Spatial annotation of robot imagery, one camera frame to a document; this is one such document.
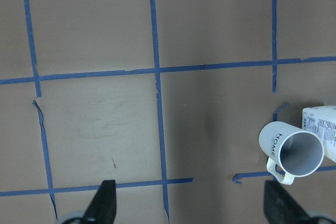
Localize white mug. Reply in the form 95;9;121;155
258;121;324;185

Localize brown paper table cover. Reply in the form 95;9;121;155
1;0;335;223

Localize blue white milk carton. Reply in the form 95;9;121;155
302;105;335;162

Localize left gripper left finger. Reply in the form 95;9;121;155
82;180;117;224

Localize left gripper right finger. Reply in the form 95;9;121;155
264;180;315;224

